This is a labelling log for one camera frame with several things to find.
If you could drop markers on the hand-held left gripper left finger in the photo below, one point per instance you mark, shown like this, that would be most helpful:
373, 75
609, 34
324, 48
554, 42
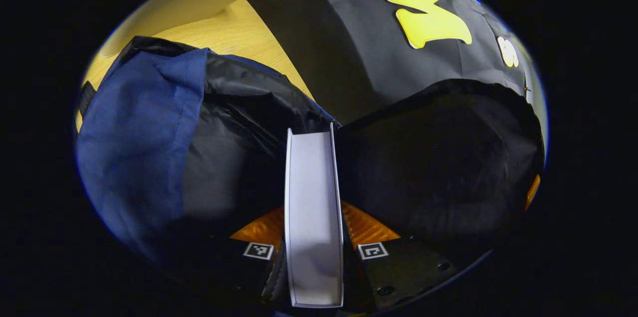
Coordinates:
239, 272

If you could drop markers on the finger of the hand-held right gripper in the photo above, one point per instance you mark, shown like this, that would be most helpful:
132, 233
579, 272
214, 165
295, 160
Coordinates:
532, 192

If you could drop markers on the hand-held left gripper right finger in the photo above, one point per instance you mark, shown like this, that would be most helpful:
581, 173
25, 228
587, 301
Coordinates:
398, 267

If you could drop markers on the white book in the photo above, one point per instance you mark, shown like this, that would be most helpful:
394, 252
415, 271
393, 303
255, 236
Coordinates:
314, 207

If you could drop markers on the blue schoolbag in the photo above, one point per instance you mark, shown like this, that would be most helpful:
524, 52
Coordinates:
139, 137

